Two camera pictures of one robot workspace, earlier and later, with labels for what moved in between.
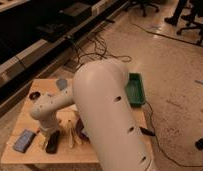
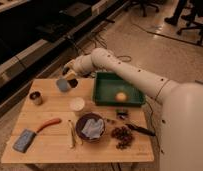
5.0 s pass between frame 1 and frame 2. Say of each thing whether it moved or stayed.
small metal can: stayed
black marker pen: stayed
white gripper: moved
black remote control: moved
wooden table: stayed
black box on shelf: stayed
